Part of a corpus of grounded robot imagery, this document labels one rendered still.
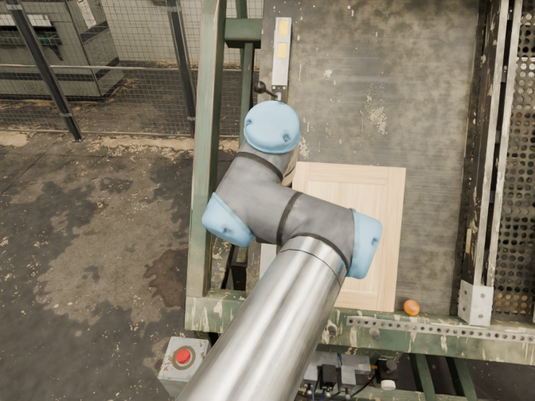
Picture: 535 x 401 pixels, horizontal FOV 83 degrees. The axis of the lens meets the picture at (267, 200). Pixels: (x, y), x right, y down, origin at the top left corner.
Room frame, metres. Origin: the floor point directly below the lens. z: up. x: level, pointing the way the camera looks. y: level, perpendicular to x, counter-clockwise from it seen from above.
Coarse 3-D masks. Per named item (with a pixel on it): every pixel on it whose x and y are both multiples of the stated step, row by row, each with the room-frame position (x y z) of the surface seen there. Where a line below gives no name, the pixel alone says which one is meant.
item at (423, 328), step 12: (348, 324) 0.46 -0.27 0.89; (360, 324) 0.46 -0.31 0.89; (372, 324) 0.46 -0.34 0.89; (384, 324) 0.46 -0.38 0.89; (396, 324) 0.46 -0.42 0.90; (408, 324) 0.46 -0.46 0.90; (420, 324) 0.46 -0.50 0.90; (456, 336) 0.43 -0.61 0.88; (468, 336) 0.43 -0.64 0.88; (480, 336) 0.42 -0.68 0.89; (492, 336) 0.42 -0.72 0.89; (516, 336) 0.42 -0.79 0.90; (528, 336) 0.42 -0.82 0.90
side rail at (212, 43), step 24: (216, 0) 1.18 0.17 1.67; (216, 24) 1.13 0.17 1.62; (216, 48) 1.08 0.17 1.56; (216, 72) 1.04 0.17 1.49; (216, 96) 1.01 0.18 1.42; (216, 120) 0.97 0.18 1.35; (216, 144) 0.94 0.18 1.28; (216, 168) 0.90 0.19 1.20; (192, 192) 0.78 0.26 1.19; (192, 216) 0.73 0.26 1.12; (192, 240) 0.67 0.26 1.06; (192, 264) 0.62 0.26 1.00; (192, 288) 0.57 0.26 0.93
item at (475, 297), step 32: (512, 0) 1.09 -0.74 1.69; (512, 32) 1.01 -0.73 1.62; (512, 64) 0.95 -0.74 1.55; (480, 96) 0.95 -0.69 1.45; (512, 96) 0.89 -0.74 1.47; (480, 128) 0.87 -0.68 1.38; (480, 160) 0.80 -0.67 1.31; (480, 192) 0.72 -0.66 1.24; (480, 224) 0.65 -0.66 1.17; (480, 256) 0.58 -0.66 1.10; (480, 288) 0.52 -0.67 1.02; (480, 320) 0.45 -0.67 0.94
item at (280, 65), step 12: (276, 24) 1.13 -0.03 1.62; (288, 24) 1.12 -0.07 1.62; (276, 36) 1.10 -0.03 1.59; (288, 36) 1.10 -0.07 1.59; (276, 48) 1.08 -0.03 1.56; (288, 48) 1.07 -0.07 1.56; (276, 60) 1.05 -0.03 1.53; (288, 60) 1.05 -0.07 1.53; (276, 72) 1.02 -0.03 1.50; (276, 84) 1.00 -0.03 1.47; (264, 252) 0.64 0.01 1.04; (264, 264) 0.62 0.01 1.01
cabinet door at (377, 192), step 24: (312, 168) 0.83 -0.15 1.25; (336, 168) 0.83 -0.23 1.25; (360, 168) 0.82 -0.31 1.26; (384, 168) 0.82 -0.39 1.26; (312, 192) 0.78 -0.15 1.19; (336, 192) 0.78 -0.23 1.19; (360, 192) 0.77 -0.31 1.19; (384, 192) 0.77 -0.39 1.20; (384, 216) 0.71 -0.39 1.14; (384, 240) 0.66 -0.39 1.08; (384, 264) 0.61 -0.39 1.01; (360, 288) 0.56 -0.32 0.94; (384, 288) 0.56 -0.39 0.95
